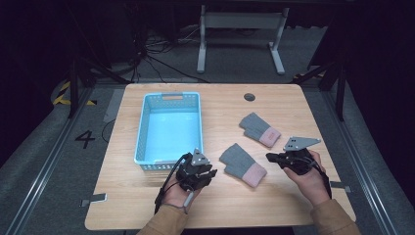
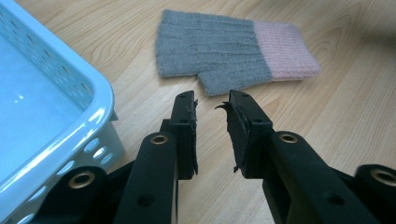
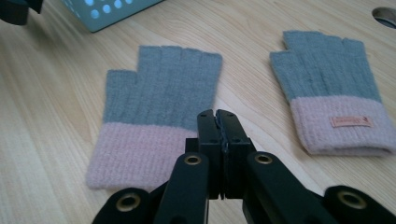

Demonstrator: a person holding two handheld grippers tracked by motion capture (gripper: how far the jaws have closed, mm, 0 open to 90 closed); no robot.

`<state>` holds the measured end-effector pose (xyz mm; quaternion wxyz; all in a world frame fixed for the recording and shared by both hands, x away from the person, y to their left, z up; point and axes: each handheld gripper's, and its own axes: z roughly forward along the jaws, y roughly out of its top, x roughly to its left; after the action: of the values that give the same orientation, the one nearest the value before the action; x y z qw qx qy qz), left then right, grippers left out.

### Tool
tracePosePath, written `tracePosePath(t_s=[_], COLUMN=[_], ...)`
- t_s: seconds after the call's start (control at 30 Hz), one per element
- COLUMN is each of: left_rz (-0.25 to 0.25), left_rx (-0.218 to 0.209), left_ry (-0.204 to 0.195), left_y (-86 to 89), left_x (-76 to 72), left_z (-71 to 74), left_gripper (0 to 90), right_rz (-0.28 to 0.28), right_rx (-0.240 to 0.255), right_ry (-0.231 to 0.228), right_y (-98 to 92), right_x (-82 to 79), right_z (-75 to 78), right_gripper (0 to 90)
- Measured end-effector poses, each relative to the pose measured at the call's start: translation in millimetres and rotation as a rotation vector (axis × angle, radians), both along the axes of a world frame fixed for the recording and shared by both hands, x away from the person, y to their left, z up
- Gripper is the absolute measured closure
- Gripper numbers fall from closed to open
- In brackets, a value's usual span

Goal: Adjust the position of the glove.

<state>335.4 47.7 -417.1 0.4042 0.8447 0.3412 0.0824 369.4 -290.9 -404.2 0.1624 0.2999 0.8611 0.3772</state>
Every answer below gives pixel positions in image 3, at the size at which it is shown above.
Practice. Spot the grey pink labelled fingerless glove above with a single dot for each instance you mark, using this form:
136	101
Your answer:
330	93

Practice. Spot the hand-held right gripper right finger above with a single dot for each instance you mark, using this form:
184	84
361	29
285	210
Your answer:
234	133

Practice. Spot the light blue plastic basket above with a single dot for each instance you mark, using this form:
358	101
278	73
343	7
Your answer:
102	12

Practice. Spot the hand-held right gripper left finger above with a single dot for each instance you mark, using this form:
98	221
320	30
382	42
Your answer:
209	133

